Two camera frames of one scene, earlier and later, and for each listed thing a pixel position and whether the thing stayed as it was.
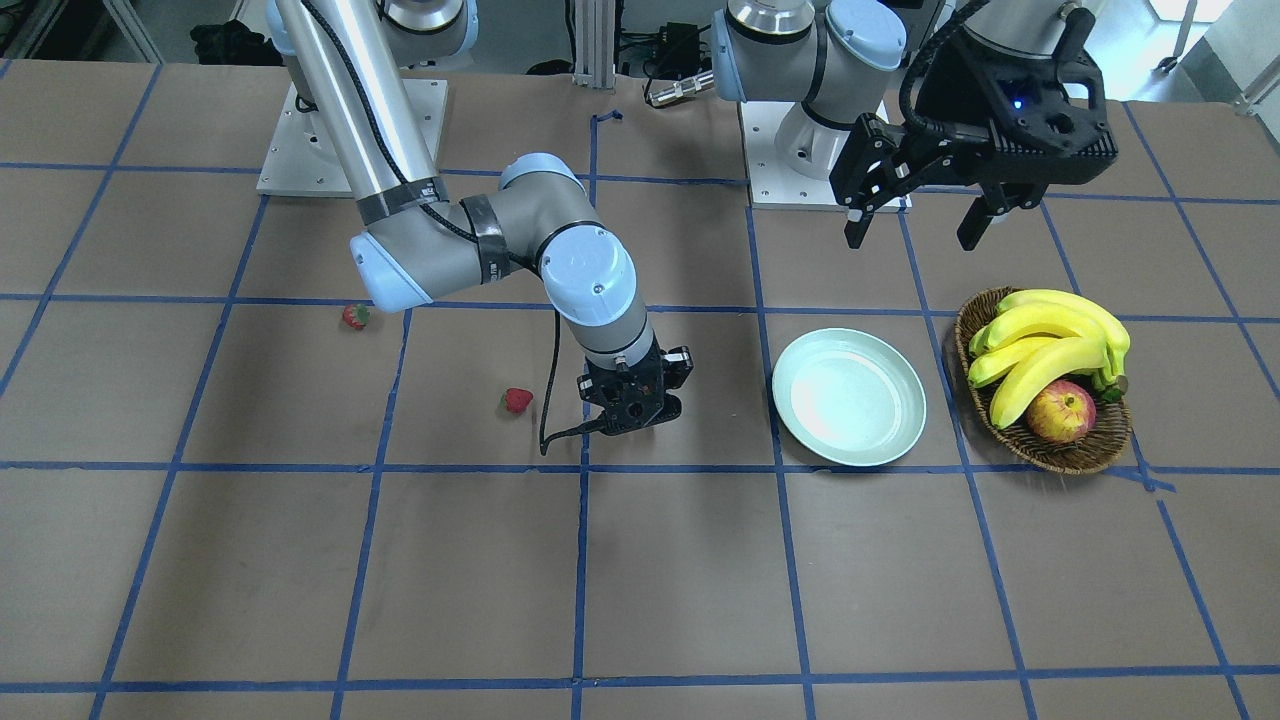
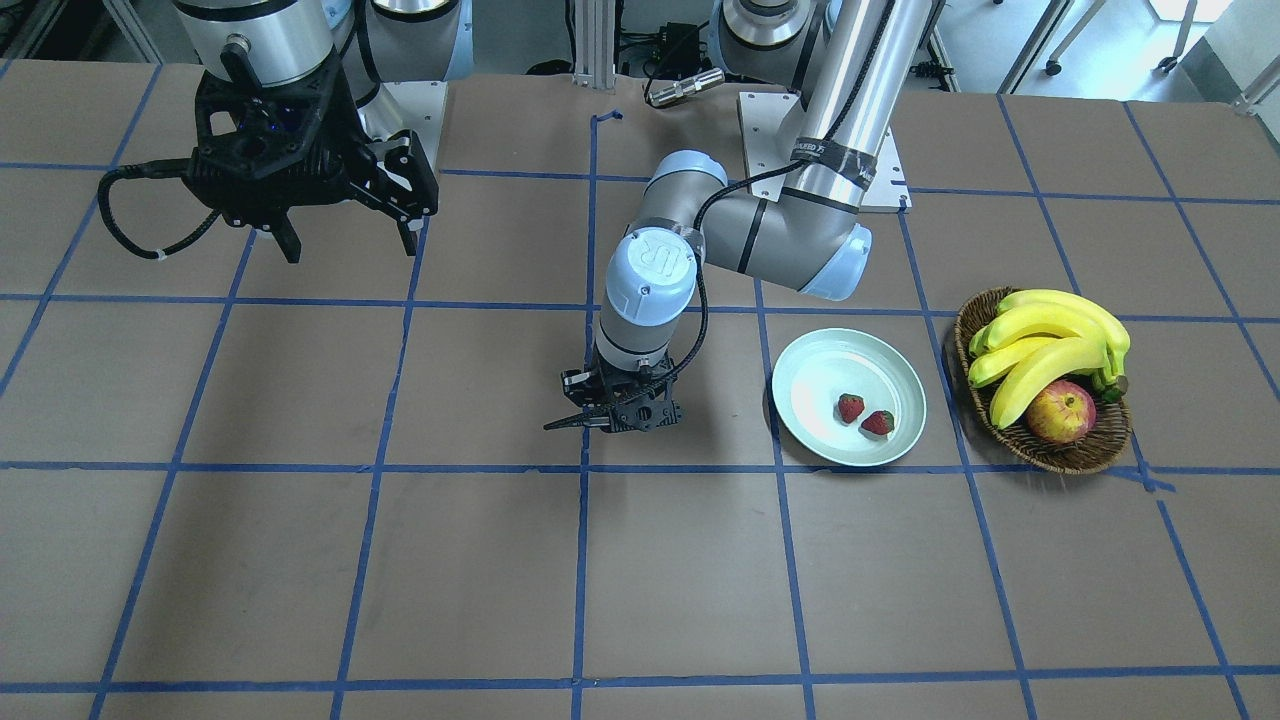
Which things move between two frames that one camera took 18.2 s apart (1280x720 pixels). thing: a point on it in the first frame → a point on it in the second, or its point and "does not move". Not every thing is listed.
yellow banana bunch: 1036,336 does not move
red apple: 1064,412 does not move
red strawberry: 516,399 → 850,406
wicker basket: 1099,449 does not move
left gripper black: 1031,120 → 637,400
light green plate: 848,396 does not move
